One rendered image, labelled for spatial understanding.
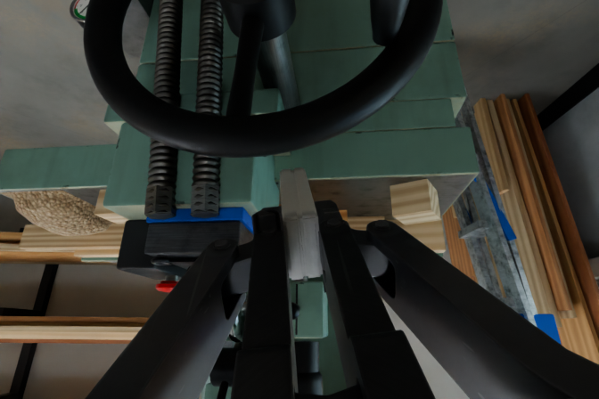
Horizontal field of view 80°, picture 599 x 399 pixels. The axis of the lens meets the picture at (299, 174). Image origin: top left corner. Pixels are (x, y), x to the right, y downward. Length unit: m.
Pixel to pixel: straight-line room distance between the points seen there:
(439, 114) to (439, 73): 0.06
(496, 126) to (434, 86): 1.51
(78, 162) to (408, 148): 0.41
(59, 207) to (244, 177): 0.30
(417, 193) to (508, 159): 1.50
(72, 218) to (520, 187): 1.72
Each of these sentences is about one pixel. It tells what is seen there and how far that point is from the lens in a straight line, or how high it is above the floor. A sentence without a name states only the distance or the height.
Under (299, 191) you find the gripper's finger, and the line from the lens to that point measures 0.18.
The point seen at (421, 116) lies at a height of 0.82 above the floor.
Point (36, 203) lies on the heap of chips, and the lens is 0.57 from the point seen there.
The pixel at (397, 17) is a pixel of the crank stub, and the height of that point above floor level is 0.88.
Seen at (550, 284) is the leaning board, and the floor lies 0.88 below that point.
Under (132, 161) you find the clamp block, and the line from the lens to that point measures 0.38.
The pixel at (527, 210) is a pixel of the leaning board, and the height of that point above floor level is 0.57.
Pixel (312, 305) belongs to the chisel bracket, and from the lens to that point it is 0.50.
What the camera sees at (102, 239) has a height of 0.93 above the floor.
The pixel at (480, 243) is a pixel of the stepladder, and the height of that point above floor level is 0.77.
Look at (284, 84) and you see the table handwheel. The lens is 0.39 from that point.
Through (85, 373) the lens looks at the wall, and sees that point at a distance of 3.15.
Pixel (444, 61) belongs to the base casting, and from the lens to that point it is 0.51.
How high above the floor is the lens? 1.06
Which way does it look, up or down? 23 degrees down
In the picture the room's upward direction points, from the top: 179 degrees counter-clockwise
